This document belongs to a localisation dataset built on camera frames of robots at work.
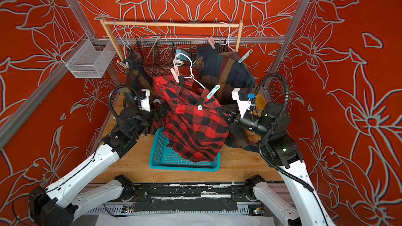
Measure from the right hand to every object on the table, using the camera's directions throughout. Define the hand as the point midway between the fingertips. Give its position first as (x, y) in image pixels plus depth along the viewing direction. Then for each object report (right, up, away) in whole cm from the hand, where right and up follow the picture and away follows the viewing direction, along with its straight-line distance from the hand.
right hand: (213, 109), depth 53 cm
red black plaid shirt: (-6, -7, +7) cm, 12 cm away
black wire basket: (-24, +35, +48) cm, 64 cm away
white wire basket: (-70, +27, +37) cm, 83 cm away
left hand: (-23, +4, +18) cm, 30 cm away
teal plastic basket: (-25, -29, +32) cm, 50 cm away
